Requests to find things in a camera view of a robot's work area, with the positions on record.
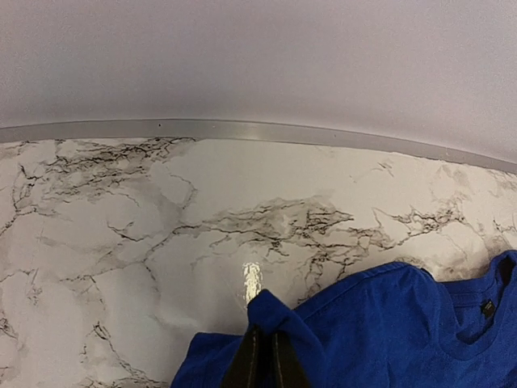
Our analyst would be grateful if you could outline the aluminium back wall rail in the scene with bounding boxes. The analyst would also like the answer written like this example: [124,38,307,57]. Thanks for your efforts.
[1,119,516,174]

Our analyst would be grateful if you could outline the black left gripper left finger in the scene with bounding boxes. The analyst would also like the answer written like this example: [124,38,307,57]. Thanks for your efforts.
[221,326,263,388]

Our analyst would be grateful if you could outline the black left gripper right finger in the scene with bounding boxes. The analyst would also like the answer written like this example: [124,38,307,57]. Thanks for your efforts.
[271,331,311,388]

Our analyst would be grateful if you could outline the blue panda print t-shirt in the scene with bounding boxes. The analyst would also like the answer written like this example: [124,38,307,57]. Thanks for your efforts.
[172,251,516,387]

